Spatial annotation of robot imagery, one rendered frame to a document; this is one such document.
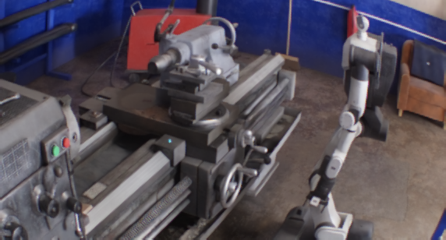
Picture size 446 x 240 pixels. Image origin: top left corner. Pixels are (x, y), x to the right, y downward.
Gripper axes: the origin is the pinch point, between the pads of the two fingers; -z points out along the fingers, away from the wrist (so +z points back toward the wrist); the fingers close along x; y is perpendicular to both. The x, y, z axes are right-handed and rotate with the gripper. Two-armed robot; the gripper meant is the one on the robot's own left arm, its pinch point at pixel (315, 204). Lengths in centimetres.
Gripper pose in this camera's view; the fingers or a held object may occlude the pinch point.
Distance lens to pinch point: 217.9
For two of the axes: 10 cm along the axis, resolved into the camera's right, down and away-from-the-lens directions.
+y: -4.1, 3.5, -8.4
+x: -8.8, -4.0, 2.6
